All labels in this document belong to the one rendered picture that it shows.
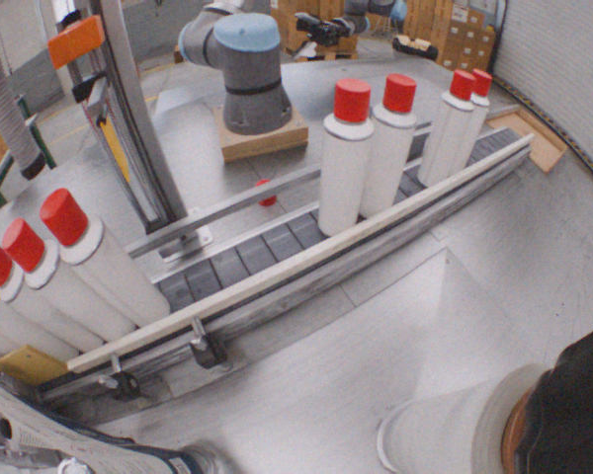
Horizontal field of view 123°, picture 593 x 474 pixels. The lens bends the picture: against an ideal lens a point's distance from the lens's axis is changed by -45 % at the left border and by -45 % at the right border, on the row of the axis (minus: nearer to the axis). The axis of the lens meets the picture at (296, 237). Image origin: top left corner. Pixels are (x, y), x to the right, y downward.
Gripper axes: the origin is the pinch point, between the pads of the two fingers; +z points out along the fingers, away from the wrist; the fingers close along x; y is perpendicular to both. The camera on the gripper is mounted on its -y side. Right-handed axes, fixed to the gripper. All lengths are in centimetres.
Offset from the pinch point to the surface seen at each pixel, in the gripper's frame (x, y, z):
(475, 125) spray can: -10, 55, 17
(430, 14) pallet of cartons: 35, -63, -321
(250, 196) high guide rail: -5, 40, 49
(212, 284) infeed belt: 2, 42, 58
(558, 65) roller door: 2, 117, -394
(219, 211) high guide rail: -5, 39, 52
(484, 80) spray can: -18, 53, 16
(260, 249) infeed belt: 3, 42, 50
